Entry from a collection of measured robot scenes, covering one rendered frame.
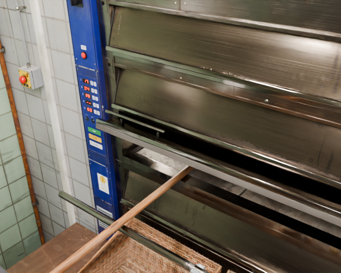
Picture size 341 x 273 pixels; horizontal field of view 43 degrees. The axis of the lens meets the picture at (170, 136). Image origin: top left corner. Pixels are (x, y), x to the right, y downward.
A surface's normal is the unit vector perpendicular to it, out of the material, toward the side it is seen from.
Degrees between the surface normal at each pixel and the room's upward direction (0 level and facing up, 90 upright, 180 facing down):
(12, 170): 90
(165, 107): 70
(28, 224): 90
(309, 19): 90
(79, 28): 90
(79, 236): 0
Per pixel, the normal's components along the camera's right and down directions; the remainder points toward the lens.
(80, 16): -0.62, 0.39
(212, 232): -0.59, 0.07
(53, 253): -0.03, -0.88
